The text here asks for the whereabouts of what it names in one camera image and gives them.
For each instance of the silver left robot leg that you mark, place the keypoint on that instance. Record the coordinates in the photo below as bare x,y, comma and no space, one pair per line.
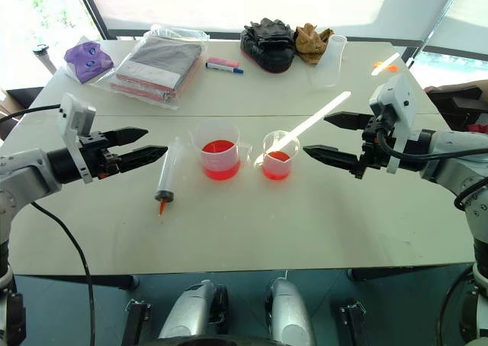
196,311

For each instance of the blue capped marker pen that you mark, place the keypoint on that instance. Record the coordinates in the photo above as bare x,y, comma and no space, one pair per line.
225,68

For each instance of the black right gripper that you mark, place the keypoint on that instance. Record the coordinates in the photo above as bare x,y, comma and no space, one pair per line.
373,148

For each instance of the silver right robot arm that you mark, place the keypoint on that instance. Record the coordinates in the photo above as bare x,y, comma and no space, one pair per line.
453,167

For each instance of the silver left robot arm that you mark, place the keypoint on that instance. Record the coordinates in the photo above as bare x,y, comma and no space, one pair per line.
23,170

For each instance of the clear syringe with orange tip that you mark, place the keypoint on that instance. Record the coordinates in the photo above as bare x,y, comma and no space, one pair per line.
167,172

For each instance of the small beaker with red liquid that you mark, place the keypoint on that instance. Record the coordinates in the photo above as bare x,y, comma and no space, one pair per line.
277,155

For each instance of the black table leg bracket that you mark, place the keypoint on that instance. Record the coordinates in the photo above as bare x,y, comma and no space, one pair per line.
356,321
134,323

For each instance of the black cloth bundle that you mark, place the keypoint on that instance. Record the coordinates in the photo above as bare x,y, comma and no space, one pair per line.
268,45

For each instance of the dark chair seat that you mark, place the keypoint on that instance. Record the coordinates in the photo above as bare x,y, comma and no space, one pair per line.
15,102

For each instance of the grey cylinder with black cap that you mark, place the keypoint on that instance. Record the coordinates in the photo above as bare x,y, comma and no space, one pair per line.
45,56

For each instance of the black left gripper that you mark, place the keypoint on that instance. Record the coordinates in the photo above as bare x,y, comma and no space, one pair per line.
96,152

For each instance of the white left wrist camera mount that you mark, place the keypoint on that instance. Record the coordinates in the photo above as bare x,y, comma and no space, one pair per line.
74,120

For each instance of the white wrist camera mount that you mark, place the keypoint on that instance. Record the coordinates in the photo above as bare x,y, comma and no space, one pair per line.
396,106
74,120

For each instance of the purple tissue pack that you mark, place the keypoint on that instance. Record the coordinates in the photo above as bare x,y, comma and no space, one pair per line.
87,61

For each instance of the pink eraser block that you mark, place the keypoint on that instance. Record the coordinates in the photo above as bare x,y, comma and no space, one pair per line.
223,61

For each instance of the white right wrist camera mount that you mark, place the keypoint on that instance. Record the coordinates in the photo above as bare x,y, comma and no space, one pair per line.
396,106

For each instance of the brown crumpled cloth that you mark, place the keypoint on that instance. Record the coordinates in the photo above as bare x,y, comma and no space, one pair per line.
310,43

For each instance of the plastic bag with grey folders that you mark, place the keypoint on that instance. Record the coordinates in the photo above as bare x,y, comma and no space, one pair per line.
152,66

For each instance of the silver right robot leg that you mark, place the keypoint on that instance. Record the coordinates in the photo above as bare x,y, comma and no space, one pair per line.
289,311

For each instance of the silver robot leg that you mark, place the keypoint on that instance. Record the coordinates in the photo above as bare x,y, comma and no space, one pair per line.
196,311
289,311

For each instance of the clear flask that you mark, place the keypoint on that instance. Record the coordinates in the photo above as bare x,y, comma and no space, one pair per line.
329,62

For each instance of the large beaker with red liquid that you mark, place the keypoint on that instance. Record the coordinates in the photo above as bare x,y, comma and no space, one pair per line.
218,149

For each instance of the dark chair with red item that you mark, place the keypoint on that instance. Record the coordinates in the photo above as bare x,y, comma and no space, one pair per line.
461,104

